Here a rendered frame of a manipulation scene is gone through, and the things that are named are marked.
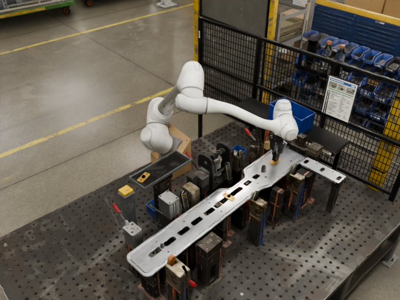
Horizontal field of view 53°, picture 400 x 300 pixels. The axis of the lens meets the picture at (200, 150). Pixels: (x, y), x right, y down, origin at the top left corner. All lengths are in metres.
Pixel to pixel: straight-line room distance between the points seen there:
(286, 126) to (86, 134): 3.04
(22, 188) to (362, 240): 3.12
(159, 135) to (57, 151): 2.08
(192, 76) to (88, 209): 1.17
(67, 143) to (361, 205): 3.20
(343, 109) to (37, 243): 2.19
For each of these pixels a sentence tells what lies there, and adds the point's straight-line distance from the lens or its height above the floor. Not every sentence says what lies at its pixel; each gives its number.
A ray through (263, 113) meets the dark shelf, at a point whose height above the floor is 1.03.
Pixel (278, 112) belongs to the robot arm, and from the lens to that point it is 2.42.
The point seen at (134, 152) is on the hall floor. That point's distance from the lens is 4.47.
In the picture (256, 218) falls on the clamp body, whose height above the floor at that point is 0.93.
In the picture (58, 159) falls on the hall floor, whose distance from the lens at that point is 4.55.
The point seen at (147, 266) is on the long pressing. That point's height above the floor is 1.00.
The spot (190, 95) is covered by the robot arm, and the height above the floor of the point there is 1.53.
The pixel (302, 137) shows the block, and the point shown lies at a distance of 2.84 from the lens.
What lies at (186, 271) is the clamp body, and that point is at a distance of 1.99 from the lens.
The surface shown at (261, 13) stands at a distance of 4.46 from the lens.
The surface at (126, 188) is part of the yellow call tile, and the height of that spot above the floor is 1.16.
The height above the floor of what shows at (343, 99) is 1.31.
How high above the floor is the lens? 2.64
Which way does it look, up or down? 37 degrees down
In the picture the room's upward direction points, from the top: straight up
